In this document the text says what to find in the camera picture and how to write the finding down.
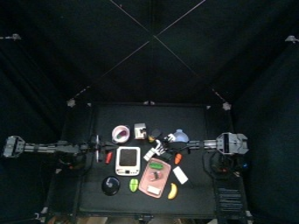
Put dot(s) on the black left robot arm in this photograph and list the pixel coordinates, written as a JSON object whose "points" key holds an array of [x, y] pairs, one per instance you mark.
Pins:
{"points": [[42, 148]]}

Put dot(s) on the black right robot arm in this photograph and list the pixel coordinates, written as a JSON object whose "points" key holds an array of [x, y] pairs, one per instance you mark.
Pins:
{"points": [[222, 143]]}

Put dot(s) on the pale blue detergent bottle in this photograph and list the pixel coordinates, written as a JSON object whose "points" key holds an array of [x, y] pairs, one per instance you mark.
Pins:
{"points": [[180, 136]]}

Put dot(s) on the black glossy bowl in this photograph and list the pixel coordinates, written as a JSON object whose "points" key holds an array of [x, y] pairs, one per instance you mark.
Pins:
{"points": [[109, 185]]}

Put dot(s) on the red toy chili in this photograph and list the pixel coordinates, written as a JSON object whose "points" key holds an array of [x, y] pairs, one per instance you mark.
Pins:
{"points": [[108, 157]]}

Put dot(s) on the green toy vegetable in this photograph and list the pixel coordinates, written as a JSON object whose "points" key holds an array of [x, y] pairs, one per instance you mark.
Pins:
{"points": [[156, 166]]}

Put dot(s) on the purple toy eggplant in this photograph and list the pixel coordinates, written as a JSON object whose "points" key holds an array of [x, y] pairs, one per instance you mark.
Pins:
{"points": [[122, 134]]}

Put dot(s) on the orange toy carrot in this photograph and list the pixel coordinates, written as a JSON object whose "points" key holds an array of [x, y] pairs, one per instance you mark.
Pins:
{"points": [[177, 158]]}

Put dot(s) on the white kitchen scale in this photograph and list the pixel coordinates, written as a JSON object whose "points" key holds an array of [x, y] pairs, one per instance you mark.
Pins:
{"points": [[126, 161]]}

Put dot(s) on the white toy box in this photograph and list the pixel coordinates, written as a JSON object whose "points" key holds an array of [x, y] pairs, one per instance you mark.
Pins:
{"points": [[138, 131]]}

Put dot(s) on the small dark toy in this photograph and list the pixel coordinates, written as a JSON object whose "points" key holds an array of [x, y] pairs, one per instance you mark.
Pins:
{"points": [[154, 175]]}

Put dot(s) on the pink plastic tray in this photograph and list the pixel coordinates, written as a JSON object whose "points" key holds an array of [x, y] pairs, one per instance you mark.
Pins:
{"points": [[154, 178]]}

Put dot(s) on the white flat card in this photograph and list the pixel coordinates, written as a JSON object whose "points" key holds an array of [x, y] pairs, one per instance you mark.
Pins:
{"points": [[180, 175]]}

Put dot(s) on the green toy lime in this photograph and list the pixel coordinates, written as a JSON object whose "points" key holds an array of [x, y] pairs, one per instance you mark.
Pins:
{"points": [[133, 185]]}

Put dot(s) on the white toy block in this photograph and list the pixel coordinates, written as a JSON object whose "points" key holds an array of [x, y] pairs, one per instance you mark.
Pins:
{"points": [[153, 190]]}

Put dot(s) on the yellow toy banana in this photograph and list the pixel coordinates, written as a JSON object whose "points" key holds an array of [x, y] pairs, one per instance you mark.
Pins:
{"points": [[172, 191]]}

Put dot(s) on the white printed label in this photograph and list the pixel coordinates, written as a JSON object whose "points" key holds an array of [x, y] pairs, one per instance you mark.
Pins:
{"points": [[229, 199]]}

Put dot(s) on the metal frame bracket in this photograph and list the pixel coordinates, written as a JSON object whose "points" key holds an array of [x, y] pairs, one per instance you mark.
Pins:
{"points": [[225, 106], [291, 38], [14, 37], [70, 102], [148, 102]]}

